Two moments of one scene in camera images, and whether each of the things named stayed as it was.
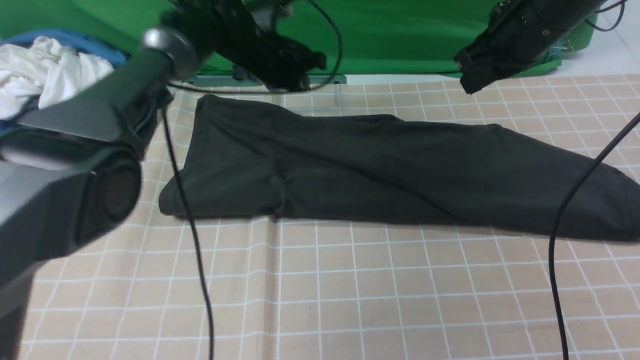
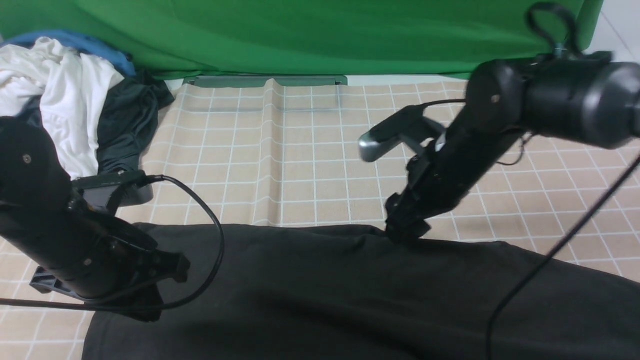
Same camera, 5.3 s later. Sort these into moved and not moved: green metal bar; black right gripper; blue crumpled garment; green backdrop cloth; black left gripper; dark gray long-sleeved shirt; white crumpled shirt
Moved: dark gray long-sleeved shirt; black right gripper; black left gripper
Not moved: blue crumpled garment; green backdrop cloth; green metal bar; white crumpled shirt
